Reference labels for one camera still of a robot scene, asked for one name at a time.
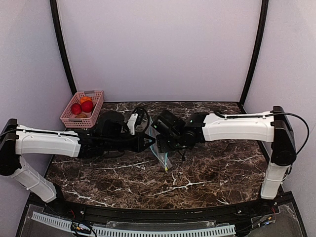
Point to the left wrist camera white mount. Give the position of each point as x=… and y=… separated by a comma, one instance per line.
x=136, y=119

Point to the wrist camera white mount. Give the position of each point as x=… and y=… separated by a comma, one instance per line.
x=136, y=119
x=167, y=124

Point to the white slotted cable duct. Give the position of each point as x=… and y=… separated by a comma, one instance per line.
x=126, y=229

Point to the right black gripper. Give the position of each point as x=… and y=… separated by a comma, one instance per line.
x=161, y=142

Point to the red apple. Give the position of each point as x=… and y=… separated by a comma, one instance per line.
x=87, y=106
x=76, y=109

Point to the left black frame post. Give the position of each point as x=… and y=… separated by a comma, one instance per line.
x=61, y=45

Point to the red apple right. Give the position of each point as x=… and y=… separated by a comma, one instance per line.
x=87, y=106

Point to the orange tangerine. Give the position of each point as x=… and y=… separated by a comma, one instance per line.
x=84, y=99

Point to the black front rail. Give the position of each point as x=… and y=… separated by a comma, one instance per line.
x=236, y=213

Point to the pink plastic basket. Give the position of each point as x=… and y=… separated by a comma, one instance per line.
x=69, y=119

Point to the right black frame post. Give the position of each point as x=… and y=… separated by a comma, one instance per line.
x=256, y=51

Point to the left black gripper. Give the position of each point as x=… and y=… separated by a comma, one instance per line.
x=139, y=143

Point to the red apple left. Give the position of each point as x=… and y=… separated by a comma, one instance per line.
x=76, y=109

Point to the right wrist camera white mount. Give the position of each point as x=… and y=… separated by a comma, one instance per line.
x=167, y=124

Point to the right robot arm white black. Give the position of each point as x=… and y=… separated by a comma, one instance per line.
x=273, y=127

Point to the black frame post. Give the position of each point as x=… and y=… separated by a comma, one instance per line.
x=61, y=45
x=256, y=51

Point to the clear zip top bag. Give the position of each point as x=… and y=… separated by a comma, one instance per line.
x=161, y=156

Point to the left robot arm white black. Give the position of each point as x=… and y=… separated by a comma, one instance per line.
x=111, y=133

